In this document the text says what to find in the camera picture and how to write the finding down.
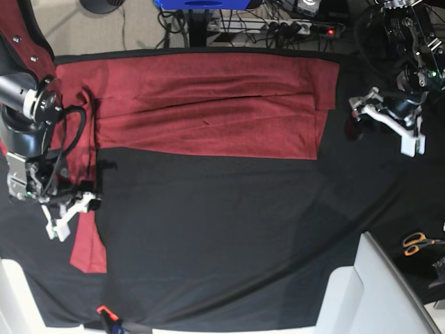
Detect yellow handled scissors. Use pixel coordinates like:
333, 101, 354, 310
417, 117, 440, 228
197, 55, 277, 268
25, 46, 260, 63
402, 232, 444, 257

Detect white power strip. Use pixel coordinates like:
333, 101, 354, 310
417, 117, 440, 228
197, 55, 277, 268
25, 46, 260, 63
207, 17, 346, 38

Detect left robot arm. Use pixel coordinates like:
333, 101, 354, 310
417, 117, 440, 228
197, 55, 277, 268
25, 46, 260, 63
348, 1, 444, 157

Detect blue orange clamp bottom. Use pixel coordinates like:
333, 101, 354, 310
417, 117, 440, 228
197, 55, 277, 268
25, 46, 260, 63
97, 305, 126, 334

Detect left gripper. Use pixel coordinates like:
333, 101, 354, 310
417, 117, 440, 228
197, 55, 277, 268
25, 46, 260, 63
343, 87, 426, 156

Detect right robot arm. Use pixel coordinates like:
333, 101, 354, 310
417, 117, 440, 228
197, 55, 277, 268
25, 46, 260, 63
1, 1, 99, 241

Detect maroon long-sleeve T-shirt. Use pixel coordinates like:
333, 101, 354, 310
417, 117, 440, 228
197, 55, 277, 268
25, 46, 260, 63
0, 55, 341, 274

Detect black table leg post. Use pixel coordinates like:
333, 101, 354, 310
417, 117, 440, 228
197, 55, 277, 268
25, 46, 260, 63
185, 9, 212, 47

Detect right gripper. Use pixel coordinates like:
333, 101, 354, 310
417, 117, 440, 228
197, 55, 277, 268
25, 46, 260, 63
26, 181, 102, 242

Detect black table cloth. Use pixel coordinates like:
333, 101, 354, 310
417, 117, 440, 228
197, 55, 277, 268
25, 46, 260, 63
1, 51, 444, 331

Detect blue plastic bin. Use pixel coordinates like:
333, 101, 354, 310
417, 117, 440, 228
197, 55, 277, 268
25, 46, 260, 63
154, 0, 250, 10

